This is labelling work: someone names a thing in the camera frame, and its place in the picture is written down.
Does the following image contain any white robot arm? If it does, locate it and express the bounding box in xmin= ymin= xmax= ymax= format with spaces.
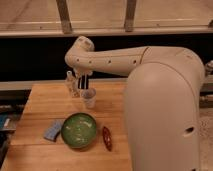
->
xmin=65 ymin=36 xmax=205 ymax=171

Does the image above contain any red brown chili pepper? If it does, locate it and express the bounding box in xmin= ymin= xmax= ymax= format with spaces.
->
xmin=102 ymin=127 xmax=112 ymax=151

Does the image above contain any black whiteboard eraser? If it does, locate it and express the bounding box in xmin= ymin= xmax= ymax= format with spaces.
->
xmin=78 ymin=75 xmax=89 ymax=89

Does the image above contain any white ceramic cup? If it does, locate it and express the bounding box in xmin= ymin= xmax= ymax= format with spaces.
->
xmin=81 ymin=88 xmax=96 ymax=108

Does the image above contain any clear plastic bottle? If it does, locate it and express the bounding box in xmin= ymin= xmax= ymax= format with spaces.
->
xmin=66 ymin=71 xmax=80 ymax=98

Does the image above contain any blue sponge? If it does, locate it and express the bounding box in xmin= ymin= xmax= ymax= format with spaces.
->
xmin=43 ymin=120 xmax=63 ymax=142

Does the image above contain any green ceramic bowl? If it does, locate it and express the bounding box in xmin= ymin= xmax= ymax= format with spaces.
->
xmin=61 ymin=113 xmax=97 ymax=149

